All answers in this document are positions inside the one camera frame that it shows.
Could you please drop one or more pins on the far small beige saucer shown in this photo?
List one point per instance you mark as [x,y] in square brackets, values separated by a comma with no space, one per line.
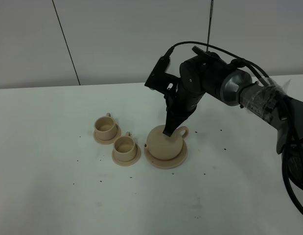
[107,141]

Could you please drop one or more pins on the large beige teapot saucer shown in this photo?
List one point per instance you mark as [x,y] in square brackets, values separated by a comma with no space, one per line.
[167,164]

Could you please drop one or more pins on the near beige teacup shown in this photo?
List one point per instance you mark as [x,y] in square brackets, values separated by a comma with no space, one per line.
[125,148]

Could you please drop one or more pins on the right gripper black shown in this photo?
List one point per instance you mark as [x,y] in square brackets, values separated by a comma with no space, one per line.
[198,75]

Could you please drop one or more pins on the far beige teacup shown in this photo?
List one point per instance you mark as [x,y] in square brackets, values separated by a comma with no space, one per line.
[105,128]

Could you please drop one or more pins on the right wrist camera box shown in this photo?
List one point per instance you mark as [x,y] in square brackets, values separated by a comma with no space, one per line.
[159,80]

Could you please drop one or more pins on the beige teacup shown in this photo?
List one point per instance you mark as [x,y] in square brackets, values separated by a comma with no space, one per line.
[125,148]
[105,128]

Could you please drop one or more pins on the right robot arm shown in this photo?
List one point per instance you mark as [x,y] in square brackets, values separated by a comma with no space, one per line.
[241,83]

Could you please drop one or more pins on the small beige saucer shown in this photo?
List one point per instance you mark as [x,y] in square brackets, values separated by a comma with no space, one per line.
[107,141]
[125,162]

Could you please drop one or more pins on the near small beige saucer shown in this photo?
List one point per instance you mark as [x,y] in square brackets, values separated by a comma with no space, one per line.
[125,162]

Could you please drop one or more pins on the beige ceramic teapot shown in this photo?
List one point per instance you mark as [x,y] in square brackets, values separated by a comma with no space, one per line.
[163,147]

